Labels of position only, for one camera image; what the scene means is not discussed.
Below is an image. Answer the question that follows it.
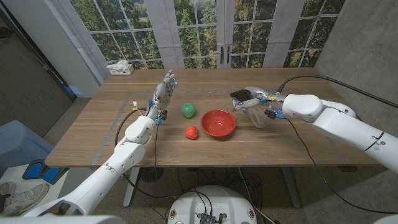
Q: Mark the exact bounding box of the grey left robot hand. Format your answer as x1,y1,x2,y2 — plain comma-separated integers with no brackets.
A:
146,68,178,126

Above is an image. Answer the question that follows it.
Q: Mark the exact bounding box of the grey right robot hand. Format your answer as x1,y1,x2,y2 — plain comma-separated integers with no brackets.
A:
233,86,287,121

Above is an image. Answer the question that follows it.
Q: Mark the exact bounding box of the clear spray bottle black pump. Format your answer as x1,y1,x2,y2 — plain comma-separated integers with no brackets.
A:
229,89,271,129

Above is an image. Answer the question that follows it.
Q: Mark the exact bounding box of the green apple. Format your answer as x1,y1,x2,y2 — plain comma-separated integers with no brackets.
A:
181,102,197,119

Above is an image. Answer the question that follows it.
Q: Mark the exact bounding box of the red bowl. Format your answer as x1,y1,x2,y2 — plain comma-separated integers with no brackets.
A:
200,109,236,138

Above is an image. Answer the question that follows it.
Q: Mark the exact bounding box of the white tissue box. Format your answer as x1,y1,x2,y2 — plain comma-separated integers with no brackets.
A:
106,60,135,76

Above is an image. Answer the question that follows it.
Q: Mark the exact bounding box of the printed window backdrop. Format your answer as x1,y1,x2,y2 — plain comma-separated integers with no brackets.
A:
46,0,346,85

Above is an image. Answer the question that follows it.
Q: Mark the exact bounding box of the black round grille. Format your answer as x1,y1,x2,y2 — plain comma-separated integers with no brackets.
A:
139,167,165,183

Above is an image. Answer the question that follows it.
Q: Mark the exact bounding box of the grey table leg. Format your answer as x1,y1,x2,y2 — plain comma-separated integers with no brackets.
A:
281,167,302,208

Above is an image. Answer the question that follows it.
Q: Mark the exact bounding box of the white table leg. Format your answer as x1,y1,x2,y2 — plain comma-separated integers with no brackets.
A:
123,167,141,208

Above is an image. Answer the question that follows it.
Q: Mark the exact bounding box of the white robot torso base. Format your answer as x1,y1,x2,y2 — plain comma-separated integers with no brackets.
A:
167,185,257,224

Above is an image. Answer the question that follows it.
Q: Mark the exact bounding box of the blue black foot pedal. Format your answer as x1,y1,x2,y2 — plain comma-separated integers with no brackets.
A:
22,159,69,185

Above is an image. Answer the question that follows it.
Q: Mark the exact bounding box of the blue storage bin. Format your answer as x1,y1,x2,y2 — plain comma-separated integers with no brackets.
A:
0,120,54,177

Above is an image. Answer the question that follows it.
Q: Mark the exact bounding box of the grey white sneaker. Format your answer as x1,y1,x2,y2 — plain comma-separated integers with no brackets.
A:
0,181,17,197
0,183,50,217

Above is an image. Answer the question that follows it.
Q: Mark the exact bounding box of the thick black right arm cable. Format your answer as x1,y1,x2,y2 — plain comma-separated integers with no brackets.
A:
276,74,398,109

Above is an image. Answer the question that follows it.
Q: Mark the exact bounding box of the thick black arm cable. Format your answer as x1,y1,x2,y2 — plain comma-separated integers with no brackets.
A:
114,108,178,200
276,74,398,109

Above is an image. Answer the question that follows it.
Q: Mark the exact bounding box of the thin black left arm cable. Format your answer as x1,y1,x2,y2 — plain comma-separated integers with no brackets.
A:
152,123,159,187

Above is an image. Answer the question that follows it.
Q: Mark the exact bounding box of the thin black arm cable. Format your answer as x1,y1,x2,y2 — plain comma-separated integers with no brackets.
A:
152,123,159,187
287,119,398,215

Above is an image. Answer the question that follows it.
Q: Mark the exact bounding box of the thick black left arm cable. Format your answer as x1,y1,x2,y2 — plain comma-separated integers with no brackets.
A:
114,108,178,200

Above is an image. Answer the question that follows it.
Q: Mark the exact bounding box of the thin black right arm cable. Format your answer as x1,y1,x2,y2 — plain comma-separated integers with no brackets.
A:
287,119,398,215

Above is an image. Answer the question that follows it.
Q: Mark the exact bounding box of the white floor cable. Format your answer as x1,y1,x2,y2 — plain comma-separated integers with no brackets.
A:
238,167,275,224

